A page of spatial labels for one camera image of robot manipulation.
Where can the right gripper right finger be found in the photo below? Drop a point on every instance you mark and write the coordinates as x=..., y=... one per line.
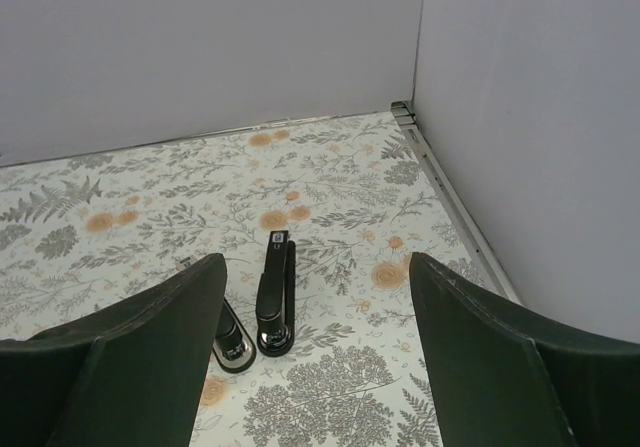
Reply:
x=502, y=375

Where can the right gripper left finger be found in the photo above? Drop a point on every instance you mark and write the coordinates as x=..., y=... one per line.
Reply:
x=130, y=374

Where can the grey black stapler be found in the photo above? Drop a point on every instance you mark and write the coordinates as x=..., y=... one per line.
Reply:
x=232, y=339

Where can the floral patterned table mat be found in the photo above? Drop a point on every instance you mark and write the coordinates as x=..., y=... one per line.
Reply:
x=356, y=196

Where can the aluminium frame rail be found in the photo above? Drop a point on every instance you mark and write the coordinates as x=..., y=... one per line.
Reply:
x=473, y=239

